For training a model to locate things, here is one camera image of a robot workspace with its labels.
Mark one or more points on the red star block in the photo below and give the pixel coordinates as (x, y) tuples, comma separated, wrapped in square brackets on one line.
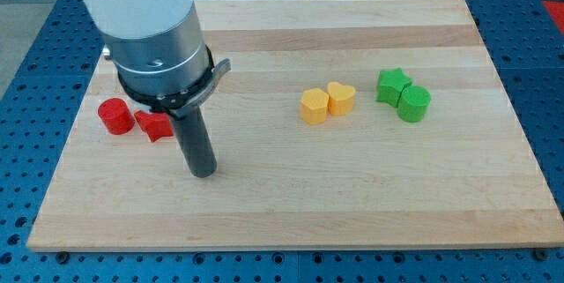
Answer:
[(154, 125)]

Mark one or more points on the red cylinder block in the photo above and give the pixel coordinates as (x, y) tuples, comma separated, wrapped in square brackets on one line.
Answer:
[(115, 115)]

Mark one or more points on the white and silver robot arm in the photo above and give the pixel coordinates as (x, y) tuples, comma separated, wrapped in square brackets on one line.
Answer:
[(159, 51)]

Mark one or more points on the yellow pentagon block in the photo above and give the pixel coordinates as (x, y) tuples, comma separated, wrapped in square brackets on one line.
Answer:
[(314, 106)]

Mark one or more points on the yellow heart block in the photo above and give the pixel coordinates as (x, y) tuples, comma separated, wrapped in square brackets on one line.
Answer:
[(341, 98)]

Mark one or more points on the light wooden board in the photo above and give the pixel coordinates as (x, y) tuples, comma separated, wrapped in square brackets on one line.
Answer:
[(464, 177)]

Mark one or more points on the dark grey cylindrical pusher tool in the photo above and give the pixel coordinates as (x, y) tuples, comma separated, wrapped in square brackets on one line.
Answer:
[(192, 136)]

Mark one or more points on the green star block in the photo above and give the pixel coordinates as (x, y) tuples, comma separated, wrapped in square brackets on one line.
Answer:
[(390, 85)]

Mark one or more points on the green cylinder block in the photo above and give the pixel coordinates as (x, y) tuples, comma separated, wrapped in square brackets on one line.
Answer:
[(413, 103)]

